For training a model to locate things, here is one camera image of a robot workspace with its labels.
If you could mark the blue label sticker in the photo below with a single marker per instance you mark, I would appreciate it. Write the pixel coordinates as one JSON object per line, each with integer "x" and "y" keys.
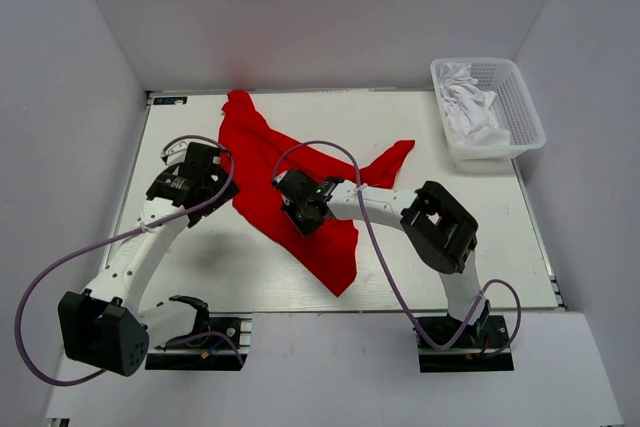
{"x": 170, "y": 100}

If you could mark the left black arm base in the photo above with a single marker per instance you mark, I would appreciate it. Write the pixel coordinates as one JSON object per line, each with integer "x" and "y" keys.
{"x": 200, "y": 342}

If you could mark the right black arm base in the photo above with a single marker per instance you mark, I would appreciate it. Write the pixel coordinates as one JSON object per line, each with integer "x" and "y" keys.
{"x": 470, "y": 353}

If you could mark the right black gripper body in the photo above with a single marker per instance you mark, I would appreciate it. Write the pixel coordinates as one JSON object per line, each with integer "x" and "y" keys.
{"x": 301, "y": 219}

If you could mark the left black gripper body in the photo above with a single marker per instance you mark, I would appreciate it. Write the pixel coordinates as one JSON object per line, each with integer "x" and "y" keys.
{"x": 231, "y": 192}

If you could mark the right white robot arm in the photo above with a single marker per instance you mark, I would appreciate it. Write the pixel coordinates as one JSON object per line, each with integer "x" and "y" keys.
{"x": 441, "y": 231}

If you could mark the red t shirt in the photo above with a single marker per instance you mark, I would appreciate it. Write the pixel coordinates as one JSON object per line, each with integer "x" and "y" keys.
{"x": 327, "y": 250}

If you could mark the white crumpled t shirt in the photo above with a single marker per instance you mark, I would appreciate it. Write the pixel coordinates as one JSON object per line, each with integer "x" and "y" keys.
{"x": 467, "y": 108}

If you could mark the white plastic basket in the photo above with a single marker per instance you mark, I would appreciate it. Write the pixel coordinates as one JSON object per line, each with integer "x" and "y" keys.
{"x": 513, "y": 108}

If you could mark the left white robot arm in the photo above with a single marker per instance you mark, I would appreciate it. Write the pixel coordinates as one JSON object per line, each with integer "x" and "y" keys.
{"x": 104, "y": 326}

